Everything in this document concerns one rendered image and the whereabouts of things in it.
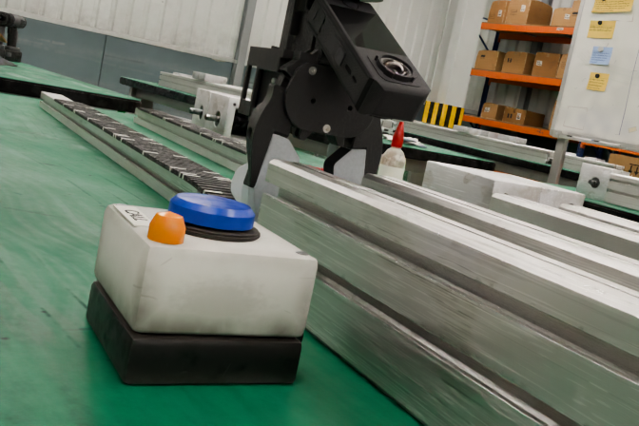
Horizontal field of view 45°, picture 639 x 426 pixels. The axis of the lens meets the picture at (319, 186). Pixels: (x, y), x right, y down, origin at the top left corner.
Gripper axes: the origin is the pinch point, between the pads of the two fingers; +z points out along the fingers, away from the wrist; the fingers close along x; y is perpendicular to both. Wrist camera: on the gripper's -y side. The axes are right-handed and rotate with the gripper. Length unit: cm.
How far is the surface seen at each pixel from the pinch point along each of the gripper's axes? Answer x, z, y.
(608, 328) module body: 5.0, -5.6, -31.5
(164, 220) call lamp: 16.4, -5.0, -18.6
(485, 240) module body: 4.0, -6.7, -23.6
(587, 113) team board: -264, -29, 223
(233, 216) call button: 12.7, -5.2, -17.1
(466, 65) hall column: -511, -76, 638
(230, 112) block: -29, -5, 90
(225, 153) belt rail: -17, 0, 59
